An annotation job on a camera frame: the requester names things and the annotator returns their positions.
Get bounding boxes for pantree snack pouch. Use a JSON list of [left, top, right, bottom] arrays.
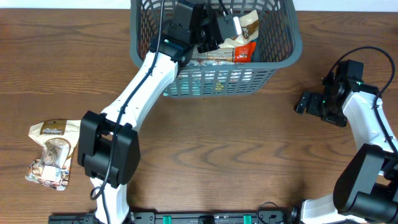
[[220, 10, 259, 49], [25, 119, 81, 191]]

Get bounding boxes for orange biscuit packet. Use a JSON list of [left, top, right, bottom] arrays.
[[192, 42, 256, 63]]

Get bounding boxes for grey plastic basket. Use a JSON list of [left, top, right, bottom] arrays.
[[130, 0, 302, 96]]

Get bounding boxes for mint green wipes pack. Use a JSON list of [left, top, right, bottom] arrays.
[[163, 75, 202, 97]]

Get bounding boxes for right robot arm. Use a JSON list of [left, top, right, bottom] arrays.
[[294, 60, 397, 223]]

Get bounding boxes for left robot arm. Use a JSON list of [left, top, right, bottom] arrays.
[[77, 1, 234, 223]]

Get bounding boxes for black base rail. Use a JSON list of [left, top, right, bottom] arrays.
[[48, 209, 300, 224]]

